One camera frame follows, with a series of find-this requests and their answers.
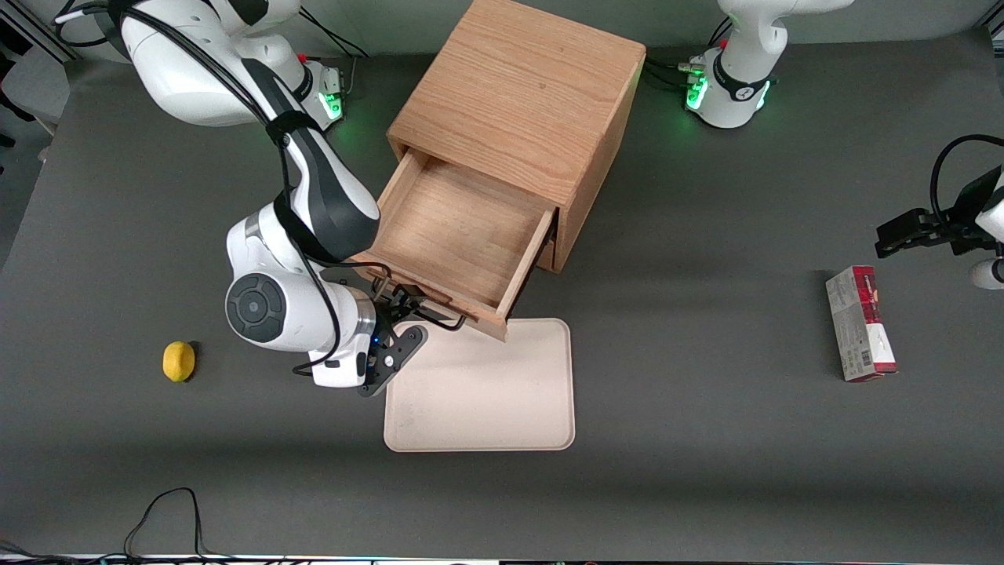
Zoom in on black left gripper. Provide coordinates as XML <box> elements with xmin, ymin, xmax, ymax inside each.
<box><xmin>875</xmin><ymin>167</ymin><xmax>1003</xmax><ymax>259</ymax></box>

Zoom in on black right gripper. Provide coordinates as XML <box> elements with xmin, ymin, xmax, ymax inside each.
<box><xmin>373</xmin><ymin>283</ymin><xmax>429</xmax><ymax>335</ymax></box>

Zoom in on oak wooden drawer cabinet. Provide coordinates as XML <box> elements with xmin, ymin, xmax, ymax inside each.
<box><xmin>387</xmin><ymin>0</ymin><xmax>649</xmax><ymax>274</ymax></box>

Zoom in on grey and red carton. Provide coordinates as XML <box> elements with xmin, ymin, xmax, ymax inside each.
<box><xmin>825</xmin><ymin>265</ymin><xmax>899</xmax><ymax>383</ymax></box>

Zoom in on cream rectangular tray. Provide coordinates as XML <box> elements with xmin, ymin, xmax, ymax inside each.
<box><xmin>383</xmin><ymin>317</ymin><xmax>576</xmax><ymax>453</ymax></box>

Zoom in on yellow lemon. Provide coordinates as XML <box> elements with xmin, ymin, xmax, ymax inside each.
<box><xmin>162</xmin><ymin>341</ymin><xmax>197</xmax><ymax>383</ymax></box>

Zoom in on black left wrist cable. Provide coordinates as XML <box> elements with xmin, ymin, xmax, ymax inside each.
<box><xmin>929</xmin><ymin>134</ymin><xmax>1004</xmax><ymax>228</ymax></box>

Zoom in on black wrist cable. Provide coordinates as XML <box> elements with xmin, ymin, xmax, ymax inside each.
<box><xmin>55</xmin><ymin>0</ymin><xmax>393</xmax><ymax>377</ymax></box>
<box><xmin>929</xmin><ymin>134</ymin><xmax>1004</xmax><ymax>228</ymax></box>

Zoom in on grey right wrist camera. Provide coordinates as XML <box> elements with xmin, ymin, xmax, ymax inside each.
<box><xmin>358</xmin><ymin>323</ymin><xmax>430</xmax><ymax>398</ymax></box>

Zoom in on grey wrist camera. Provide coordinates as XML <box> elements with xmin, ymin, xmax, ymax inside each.
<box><xmin>358</xmin><ymin>323</ymin><xmax>430</xmax><ymax>398</ymax></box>
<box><xmin>969</xmin><ymin>257</ymin><xmax>1004</xmax><ymax>291</ymax></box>

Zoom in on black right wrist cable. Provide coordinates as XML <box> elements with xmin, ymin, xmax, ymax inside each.
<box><xmin>55</xmin><ymin>0</ymin><xmax>393</xmax><ymax>377</ymax></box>

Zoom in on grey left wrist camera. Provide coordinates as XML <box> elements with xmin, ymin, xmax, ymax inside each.
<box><xmin>969</xmin><ymin>257</ymin><xmax>1004</xmax><ymax>291</ymax></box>

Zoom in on black right arm base cables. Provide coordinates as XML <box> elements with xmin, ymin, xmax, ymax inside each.
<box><xmin>302</xmin><ymin>12</ymin><xmax>373</xmax><ymax>99</ymax></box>

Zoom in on black arm base cables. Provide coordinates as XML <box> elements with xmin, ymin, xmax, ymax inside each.
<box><xmin>642</xmin><ymin>16</ymin><xmax>734</xmax><ymax>93</ymax></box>
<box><xmin>302</xmin><ymin>12</ymin><xmax>373</xmax><ymax>99</ymax></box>

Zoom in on black looped table cable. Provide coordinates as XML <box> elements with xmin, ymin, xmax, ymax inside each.
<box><xmin>0</xmin><ymin>487</ymin><xmax>260</xmax><ymax>565</ymax></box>

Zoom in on black left arm base cables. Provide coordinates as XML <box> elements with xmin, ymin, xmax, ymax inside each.
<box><xmin>642</xmin><ymin>16</ymin><xmax>734</xmax><ymax>93</ymax></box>

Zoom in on aluminium frame rail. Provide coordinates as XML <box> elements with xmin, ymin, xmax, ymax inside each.
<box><xmin>0</xmin><ymin>8</ymin><xmax>79</xmax><ymax>64</ymax></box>

